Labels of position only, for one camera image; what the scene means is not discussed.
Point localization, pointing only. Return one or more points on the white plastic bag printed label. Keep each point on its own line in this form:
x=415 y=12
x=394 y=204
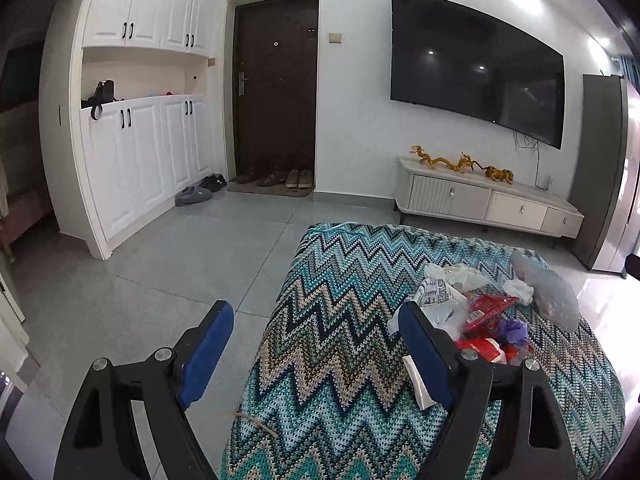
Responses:
x=440 y=291

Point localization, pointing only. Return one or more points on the golden tiger figurine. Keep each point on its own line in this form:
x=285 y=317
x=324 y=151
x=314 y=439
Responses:
x=500 y=174

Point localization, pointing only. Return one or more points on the red and white packet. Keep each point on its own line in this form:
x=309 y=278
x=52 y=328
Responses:
x=480 y=347

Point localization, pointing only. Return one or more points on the zigzag knitted blanket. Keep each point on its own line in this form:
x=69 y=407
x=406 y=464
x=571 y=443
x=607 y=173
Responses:
x=340 y=310

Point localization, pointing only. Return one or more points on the grey slippers pair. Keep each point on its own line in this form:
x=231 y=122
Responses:
x=192 y=196

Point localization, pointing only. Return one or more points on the clear bubble plastic bag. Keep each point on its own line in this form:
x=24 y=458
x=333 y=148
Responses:
x=550 y=290

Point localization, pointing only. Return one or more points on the red plastic wrapper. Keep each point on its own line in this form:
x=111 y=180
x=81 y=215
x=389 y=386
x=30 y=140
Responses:
x=487 y=310

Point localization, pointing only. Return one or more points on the white television cabinet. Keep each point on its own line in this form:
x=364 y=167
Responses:
x=475 y=200

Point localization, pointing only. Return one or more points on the short golden dragon figurine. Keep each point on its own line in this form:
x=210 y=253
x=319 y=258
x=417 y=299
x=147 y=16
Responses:
x=467 y=162

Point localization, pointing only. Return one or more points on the brown sandals pair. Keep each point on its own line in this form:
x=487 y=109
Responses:
x=272 y=179

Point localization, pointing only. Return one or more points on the black wall television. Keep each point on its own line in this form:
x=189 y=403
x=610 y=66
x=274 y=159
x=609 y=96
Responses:
x=475 y=60

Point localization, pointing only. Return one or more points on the long golden dragon figurine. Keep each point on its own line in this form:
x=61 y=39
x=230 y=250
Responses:
x=432 y=160

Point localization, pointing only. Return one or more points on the blue curtain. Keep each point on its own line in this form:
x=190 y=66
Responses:
x=630 y=72

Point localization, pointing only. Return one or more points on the white paper strip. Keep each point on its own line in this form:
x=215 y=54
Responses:
x=417 y=380

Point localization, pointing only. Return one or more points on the clear packet with yellow print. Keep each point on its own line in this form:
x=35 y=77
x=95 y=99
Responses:
x=462 y=275

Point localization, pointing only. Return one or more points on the white shoe cabinet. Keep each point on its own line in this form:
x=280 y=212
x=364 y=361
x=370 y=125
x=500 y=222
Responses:
x=135 y=170

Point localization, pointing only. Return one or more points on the brown doormat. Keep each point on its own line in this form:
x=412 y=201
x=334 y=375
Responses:
x=250 y=189

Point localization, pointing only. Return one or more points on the beige shoe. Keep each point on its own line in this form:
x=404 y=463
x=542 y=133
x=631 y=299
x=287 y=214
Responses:
x=292 y=178
x=305 y=179

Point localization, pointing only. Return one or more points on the purple plastic wrapper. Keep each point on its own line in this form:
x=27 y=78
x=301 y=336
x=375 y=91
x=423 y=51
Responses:
x=515 y=332

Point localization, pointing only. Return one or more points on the crumpled white tissue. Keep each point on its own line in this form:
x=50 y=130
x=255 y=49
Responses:
x=517 y=290

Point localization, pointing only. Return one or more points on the black handbag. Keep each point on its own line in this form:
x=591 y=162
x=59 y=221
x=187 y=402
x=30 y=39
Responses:
x=102 y=92

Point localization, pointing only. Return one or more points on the grey refrigerator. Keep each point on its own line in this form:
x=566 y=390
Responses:
x=600 y=170

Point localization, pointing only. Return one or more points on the dark brown shoes pair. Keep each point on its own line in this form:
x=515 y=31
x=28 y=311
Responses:
x=246 y=177

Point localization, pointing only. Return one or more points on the beige wall switch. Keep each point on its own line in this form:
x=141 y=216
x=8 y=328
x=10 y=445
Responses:
x=334 y=37

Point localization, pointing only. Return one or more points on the dark brown entrance door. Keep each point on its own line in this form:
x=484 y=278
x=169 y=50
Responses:
x=275 y=85

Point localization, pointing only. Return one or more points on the thin brown twig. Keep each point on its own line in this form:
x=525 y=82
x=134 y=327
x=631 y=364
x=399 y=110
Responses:
x=250 y=417

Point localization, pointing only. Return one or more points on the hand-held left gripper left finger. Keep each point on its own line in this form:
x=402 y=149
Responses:
x=210 y=345

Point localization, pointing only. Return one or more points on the black sneakers pair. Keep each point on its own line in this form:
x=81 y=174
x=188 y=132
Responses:
x=212 y=182

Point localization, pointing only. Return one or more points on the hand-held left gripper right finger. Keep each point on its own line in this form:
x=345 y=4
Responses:
x=425 y=345

